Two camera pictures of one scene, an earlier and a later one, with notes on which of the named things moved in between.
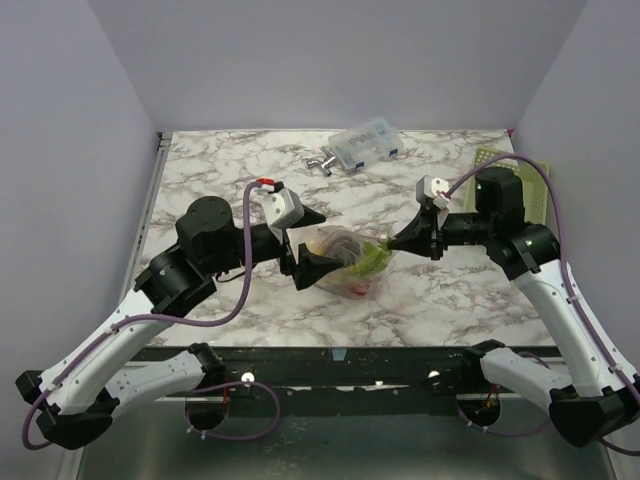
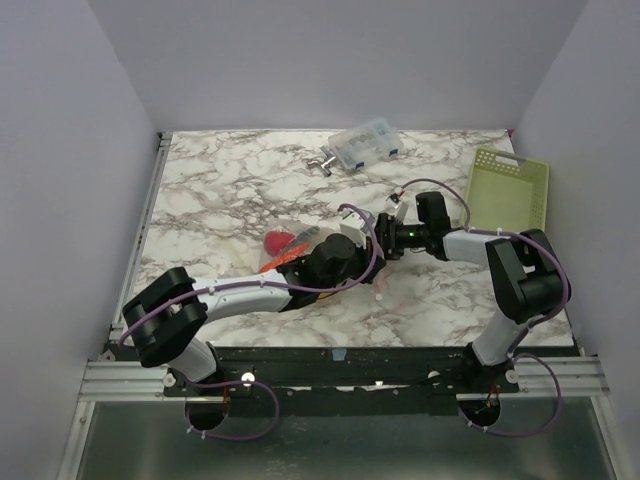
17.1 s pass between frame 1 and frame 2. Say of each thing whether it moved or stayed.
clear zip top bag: moved
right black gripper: moved
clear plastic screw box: stayed
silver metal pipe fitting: stayed
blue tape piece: stayed
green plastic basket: stayed
